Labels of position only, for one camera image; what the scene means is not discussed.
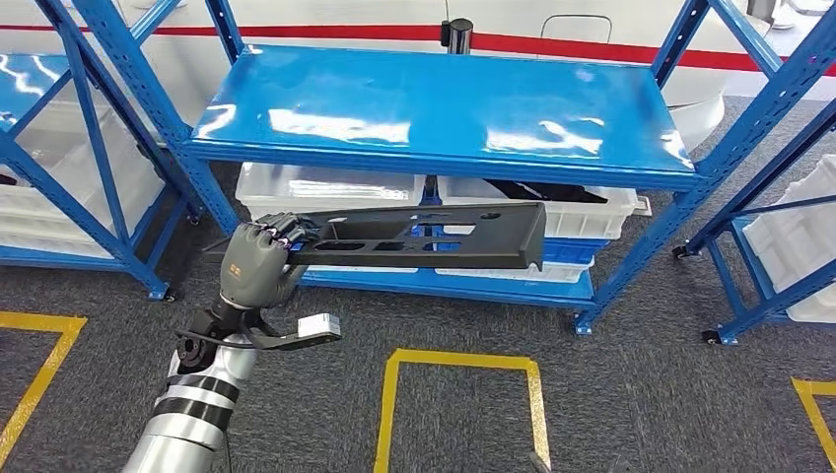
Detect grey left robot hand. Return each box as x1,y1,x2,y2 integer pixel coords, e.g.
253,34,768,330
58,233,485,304
218,212,321,311

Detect black left camera bracket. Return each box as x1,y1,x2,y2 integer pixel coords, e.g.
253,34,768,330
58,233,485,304
174,314,342,353

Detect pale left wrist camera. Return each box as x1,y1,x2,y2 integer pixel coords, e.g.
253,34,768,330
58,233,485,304
297,312,342,339

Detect grey metal post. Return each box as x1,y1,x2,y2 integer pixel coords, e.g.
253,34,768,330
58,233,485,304
747,0,797,29

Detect black plastic part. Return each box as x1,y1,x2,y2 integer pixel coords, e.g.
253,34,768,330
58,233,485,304
486,179,608,205

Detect black plastic plate bracket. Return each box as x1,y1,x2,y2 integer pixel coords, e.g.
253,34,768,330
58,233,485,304
202,202,548,272

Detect red barrier belt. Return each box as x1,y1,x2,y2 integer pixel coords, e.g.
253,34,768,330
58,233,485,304
0,24,836,78

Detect white car body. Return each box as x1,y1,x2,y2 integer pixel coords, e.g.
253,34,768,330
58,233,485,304
0,0,836,155

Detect blue metal shelf rack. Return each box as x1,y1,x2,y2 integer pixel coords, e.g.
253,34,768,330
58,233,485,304
68,0,836,337
672,98,836,347
0,0,200,303

